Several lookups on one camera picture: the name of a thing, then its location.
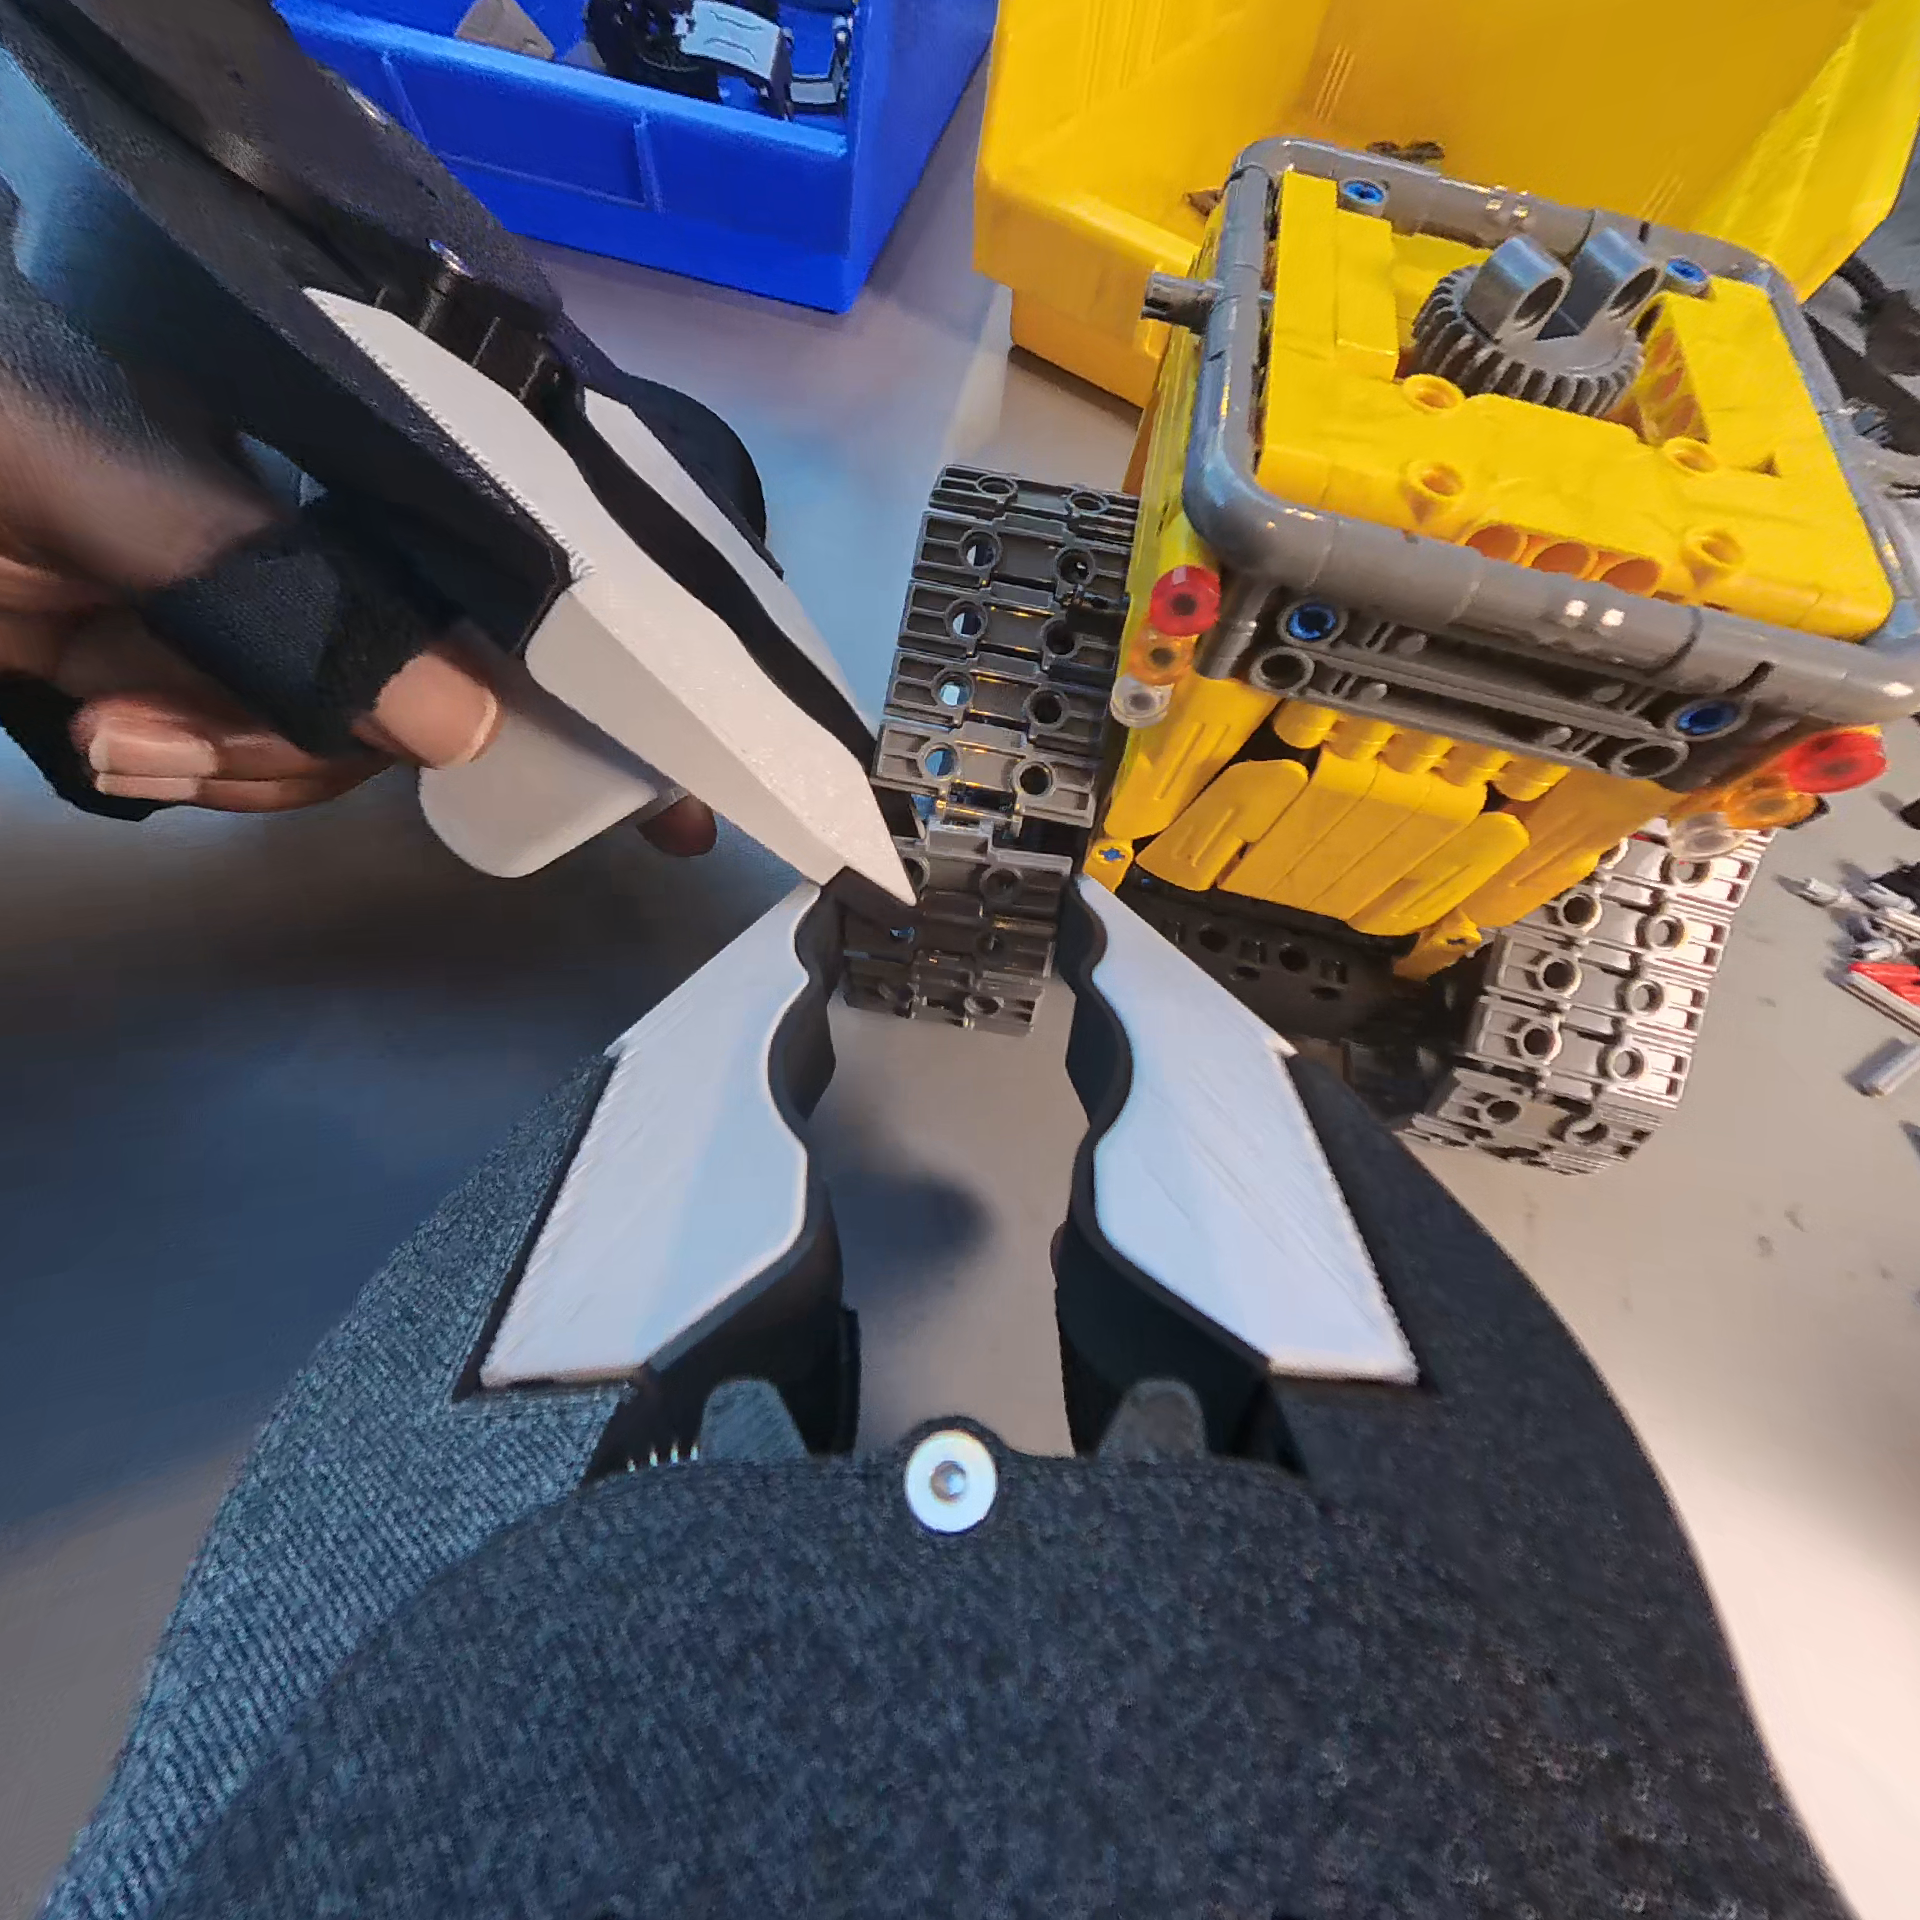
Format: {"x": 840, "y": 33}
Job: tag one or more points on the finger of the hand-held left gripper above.
{"x": 689, "y": 708}
{"x": 764, "y": 603}

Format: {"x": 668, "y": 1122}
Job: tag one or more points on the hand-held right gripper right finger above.
{"x": 1231, "y": 1199}

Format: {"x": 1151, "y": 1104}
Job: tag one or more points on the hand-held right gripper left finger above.
{"x": 678, "y": 1199}

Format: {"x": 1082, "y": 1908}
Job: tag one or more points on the yellow toy brick bulldozer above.
{"x": 1501, "y": 510}

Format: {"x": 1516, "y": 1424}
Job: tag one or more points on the person's left hand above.
{"x": 93, "y": 572}

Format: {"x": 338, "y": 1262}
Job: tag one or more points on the blue storage bin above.
{"x": 601, "y": 163}

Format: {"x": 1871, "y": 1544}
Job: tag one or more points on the yellow storage bin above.
{"x": 1082, "y": 180}

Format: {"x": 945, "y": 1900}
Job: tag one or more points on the cluster of dark brick parts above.
{"x": 720, "y": 47}

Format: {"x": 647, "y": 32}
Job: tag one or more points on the pile of small brick pins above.
{"x": 1874, "y": 960}

